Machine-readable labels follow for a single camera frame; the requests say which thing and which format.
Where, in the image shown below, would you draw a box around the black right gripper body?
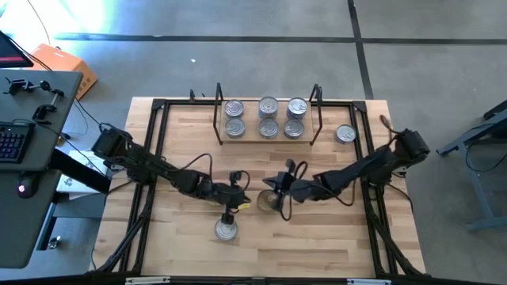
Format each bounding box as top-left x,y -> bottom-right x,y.
276,173 -> 314,203

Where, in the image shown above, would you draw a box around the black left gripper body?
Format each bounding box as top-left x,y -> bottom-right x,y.
206,182 -> 252,215

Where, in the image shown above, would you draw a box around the dark blue fish can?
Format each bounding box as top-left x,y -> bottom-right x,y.
334,123 -> 357,145
283,118 -> 305,140
286,97 -> 309,120

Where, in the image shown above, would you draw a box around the white paper sheets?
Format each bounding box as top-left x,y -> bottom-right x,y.
56,149 -> 109,196

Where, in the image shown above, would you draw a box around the grey office desk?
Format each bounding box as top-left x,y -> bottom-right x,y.
0,69 -> 84,270

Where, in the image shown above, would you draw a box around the black computer mouse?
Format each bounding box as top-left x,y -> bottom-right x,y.
16,173 -> 40,199

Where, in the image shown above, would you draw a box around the black desk clamp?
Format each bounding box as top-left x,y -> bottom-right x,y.
3,77 -> 51,96
32,89 -> 65,122

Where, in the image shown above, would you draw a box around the orange cardboard box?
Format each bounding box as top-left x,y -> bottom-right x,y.
30,43 -> 99,101

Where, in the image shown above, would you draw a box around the black keyboard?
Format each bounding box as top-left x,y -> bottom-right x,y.
0,121 -> 36,164

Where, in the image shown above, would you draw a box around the black computer monitor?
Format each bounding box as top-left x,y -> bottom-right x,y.
0,30 -> 35,69

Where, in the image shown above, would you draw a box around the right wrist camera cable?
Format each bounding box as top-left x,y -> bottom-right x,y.
278,160 -> 309,222

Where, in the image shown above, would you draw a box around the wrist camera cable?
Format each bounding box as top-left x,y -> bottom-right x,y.
278,160 -> 309,222
173,153 -> 215,183

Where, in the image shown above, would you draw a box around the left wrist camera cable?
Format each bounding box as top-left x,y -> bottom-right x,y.
173,153 -> 215,183

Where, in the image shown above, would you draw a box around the black frame wooden shelf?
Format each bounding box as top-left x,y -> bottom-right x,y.
212,82 -> 324,146

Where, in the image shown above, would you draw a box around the black aluminium table frame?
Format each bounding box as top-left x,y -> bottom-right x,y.
93,97 -> 427,278

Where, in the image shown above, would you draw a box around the silver metal bracket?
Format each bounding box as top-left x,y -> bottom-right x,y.
124,275 -> 171,285
346,278 -> 392,285

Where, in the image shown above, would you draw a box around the blue-grey table frame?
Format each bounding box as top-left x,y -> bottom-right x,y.
436,98 -> 507,233

